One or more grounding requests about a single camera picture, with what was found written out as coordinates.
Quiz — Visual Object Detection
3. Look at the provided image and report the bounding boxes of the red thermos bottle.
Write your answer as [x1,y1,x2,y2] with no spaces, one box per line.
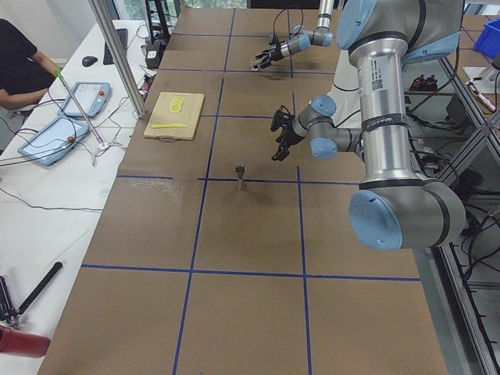
[0,326,51,359]

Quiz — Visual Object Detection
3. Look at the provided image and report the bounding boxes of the black folded umbrella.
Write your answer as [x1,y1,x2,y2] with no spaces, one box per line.
[1,262,63,329]

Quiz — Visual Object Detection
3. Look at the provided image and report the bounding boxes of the blue storage bin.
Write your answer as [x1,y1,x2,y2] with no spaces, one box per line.
[473,19,500,59]

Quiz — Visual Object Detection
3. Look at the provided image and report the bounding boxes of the person in black shirt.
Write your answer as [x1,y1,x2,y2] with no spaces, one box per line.
[1,19,58,110]

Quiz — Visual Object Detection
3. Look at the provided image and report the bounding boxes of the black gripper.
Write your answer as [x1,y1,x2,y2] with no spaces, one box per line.
[252,44,286,70]
[271,119,308,161]

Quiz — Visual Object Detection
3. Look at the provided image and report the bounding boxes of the steel jigger measuring cup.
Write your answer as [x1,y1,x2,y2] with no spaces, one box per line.
[234,163,246,191]

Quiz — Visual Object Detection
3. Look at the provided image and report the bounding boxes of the aluminium frame post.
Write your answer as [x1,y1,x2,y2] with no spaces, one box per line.
[88,0,145,119]

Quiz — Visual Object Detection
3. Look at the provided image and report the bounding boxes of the bamboo cutting board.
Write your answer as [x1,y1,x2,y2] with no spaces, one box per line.
[144,92,205,141]

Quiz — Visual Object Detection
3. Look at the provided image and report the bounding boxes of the yellow plastic knife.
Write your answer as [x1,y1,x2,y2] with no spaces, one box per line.
[151,123,188,129]

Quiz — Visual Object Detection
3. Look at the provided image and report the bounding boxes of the black computer mouse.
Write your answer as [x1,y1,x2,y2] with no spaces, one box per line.
[81,55,98,67]

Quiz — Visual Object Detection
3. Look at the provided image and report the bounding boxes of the far teach pendant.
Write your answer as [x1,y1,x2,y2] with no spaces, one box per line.
[58,81,111,119]

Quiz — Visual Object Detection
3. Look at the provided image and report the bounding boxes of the near teach pendant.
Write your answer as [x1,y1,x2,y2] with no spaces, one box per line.
[17,116,90,166]

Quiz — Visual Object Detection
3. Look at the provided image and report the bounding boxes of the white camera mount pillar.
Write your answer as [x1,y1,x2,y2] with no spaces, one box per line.
[327,50,361,128]

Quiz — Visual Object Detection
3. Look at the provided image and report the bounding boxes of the green handled reacher stick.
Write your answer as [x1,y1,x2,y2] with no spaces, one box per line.
[54,68,110,153]

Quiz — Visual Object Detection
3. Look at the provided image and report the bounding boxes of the clear glass beaker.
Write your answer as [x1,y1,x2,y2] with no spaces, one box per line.
[250,60,260,71]

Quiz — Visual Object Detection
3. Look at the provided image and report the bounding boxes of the teach pendant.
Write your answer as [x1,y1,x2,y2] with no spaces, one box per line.
[17,116,90,166]
[58,81,111,119]

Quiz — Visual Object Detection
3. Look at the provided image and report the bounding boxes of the black keyboard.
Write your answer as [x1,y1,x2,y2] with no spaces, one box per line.
[102,28,129,66]

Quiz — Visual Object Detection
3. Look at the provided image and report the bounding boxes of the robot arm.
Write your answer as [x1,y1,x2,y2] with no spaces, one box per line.
[270,1,466,251]
[251,0,346,71]

